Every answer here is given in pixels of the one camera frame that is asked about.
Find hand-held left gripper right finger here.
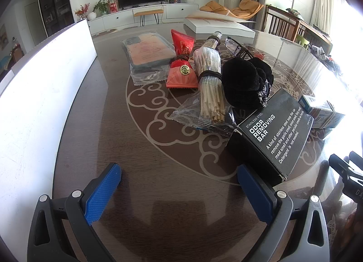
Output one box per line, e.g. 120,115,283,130
237,164,331,262

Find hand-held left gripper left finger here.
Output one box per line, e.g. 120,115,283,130
27,162,122,262

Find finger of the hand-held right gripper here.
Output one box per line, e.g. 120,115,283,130
329,154,356,180
349,151,363,168

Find red packet bundle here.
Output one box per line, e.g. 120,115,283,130
166,29,199,89

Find rimless glasses with brown tie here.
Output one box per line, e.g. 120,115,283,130
225,37,256,60

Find small blue white box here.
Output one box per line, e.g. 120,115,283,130
298,94,346,129

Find black printed box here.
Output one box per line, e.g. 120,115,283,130
225,88,315,186

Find pile of clutter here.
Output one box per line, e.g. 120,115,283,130
309,44,352,75

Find clear plastic packet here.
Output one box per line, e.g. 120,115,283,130
172,95,240,138

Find black fuzzy cloth item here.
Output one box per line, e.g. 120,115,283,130
221,57,273,109

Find tied bundle of beige sticks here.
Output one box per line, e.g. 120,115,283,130
193,47,226,123

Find green plastic stool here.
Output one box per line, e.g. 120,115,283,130
295,35,309,50

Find white board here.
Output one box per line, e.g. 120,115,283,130
0,18,98,191

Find dark wooden bench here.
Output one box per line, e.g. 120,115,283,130
265,5,332,50

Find phone case in plastic bag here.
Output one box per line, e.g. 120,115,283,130
121,31,178,87

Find white flat box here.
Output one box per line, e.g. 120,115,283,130
183,17,256,39

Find white tv cabinet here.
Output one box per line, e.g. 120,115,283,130
85,3,199,36

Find red flowers in white vase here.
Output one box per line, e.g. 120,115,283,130
74,2,97,20

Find orange lounge chair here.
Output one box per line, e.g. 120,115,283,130
199,0,264,21

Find leafy green potted plant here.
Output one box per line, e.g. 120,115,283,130
93,0,112,15

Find wooden stool with hairpin legs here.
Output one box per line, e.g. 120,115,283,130
133,9,164,26

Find dark glass display cabinet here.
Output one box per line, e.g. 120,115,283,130
37,0,71,38

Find framed wall picture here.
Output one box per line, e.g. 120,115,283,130
0,24,8,50

